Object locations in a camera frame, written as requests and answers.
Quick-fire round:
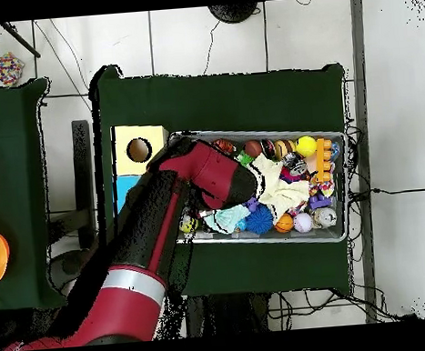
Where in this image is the green furry googly-eyed toy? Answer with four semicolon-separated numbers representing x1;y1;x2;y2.
235;149;257;168

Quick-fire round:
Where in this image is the cream knitted cloth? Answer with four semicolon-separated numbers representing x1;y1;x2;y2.
248;149;315;226

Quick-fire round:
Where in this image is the orange toy brick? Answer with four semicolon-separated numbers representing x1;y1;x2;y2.
313;136;338;185

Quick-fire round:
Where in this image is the black rod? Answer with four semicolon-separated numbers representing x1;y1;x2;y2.
0;20;42;62

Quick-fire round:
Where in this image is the wooden box with three holes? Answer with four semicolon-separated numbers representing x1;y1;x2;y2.
108;122;177;216

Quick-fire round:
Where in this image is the colourful patterned packet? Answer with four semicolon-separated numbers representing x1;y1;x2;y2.
0;51;27;89

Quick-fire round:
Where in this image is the dark green side table cloth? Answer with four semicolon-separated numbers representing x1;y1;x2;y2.
0;77;70;316

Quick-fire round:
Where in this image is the grey metal strip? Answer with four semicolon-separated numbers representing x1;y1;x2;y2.
340;0;390;325

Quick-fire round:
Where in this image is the yellow smiley ball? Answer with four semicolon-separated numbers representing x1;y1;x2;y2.
178;214;200;235

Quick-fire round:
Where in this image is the small blue spiky ball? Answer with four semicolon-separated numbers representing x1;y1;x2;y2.
243;203;277;236

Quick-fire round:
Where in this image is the yellow tennis ball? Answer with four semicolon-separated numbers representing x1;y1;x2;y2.
294;135;319;159

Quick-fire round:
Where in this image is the black round base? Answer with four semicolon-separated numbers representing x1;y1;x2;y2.
207;2;259;26

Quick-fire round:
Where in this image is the mint green cloth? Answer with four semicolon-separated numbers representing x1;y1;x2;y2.
199;202;253;236

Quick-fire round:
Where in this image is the clear mesh bin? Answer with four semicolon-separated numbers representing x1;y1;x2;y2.
162;117;354;256

